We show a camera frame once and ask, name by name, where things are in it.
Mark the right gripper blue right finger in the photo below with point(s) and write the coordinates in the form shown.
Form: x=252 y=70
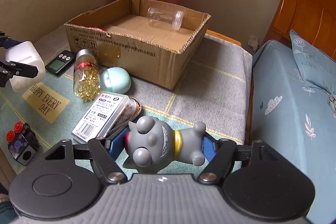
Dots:
x=220 y=155

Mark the grey green checked cloth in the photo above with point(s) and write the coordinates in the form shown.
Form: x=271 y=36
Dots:
x=214 y=89

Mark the wooden bed headboard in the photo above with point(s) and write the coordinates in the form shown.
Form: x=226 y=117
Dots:
x=313 y=20

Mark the open cardboard box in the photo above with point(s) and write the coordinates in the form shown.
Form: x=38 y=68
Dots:
x=150 y=51

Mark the grey rubber dog toy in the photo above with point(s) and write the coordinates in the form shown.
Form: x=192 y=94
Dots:
x=151 y=145

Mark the happy every day sign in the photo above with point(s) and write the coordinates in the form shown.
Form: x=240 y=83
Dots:
x=46 y=102

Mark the clear correction tape dispenser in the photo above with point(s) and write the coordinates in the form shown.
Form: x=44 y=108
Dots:
x=131 y=111

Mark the black digital pocket scale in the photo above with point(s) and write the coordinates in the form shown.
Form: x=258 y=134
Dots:
x=61 y=63

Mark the white plastic container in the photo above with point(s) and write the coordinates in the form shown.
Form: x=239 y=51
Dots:
x=25 y=53

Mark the white wall plug charger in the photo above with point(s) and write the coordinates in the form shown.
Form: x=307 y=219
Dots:
x=253 y=42

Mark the card box clear case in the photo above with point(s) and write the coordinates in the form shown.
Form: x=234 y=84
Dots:
x=100 y=117

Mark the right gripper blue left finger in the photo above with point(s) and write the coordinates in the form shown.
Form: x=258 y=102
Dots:
x=104 y=152

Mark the blue floral bed sheet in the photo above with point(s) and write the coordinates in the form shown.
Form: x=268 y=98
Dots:
x=296 y=121

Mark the red toy robot block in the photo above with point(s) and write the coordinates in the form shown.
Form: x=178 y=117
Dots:
x=98 y=29

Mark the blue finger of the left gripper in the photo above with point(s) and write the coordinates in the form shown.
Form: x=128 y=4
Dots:
x=6 y=42
x=10 y=69

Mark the bottle of golden capsules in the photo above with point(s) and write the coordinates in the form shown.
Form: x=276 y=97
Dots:
x=86 y=76

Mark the clear plastic jar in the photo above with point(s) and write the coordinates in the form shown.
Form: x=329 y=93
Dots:
x=174 y=18

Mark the mint green round case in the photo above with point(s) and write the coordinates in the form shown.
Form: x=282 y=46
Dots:
x=115 y=80

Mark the blue floral pillow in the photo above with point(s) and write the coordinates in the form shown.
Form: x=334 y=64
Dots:
x=316 y=68

